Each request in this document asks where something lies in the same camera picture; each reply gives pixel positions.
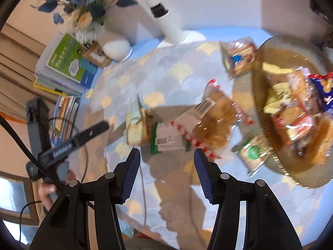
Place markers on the blue snack packet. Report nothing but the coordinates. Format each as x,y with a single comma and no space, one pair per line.
322,88

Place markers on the round green label snack packet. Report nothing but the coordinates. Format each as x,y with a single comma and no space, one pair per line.
253,152

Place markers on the white lamp post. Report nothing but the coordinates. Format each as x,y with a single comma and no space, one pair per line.
169,23

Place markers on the leaf print tablecloth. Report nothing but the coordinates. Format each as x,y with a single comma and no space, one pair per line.
169,83

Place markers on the small clear cracker packet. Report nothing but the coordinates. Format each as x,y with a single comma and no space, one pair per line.
239,57

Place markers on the colourful booklet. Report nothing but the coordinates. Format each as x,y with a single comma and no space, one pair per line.
62,114

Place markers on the yellow triangular snack packet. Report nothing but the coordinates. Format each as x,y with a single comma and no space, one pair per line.
275,96

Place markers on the dark wall object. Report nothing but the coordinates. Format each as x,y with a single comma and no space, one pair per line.
321,2

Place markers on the gold tray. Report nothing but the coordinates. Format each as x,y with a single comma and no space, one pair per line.
286,49

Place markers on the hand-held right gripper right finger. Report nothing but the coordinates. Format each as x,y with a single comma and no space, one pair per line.
203,174

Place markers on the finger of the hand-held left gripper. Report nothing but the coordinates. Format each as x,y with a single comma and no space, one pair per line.
91,132

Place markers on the green white snack packet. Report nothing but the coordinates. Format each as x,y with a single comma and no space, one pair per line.
169,138

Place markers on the large clear cracker bag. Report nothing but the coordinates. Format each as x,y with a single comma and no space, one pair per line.
216,119

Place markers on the orange bread packet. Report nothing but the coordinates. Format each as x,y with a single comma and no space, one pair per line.
320,143

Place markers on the row of spiral notebooks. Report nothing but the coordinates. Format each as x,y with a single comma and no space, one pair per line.
52,80

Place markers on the black lamp clamp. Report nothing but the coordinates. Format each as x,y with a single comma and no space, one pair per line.
159,10

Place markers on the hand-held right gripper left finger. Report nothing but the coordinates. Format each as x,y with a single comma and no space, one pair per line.
131,172

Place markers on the yellow cover book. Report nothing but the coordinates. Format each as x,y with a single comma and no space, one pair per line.
41,84

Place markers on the blue cover book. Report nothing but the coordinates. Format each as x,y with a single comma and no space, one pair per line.
87,80

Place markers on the orange red cracker packet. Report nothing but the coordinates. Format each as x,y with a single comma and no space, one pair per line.
296,119

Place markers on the person's left hand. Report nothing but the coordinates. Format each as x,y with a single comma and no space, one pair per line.
46,191

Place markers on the green cover book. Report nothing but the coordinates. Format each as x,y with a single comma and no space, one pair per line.
65,57

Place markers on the artificial flower bouquet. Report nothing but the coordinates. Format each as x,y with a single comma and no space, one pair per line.
83,10

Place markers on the pale sandwich cracker packet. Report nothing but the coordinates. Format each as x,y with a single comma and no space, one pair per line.
135,132

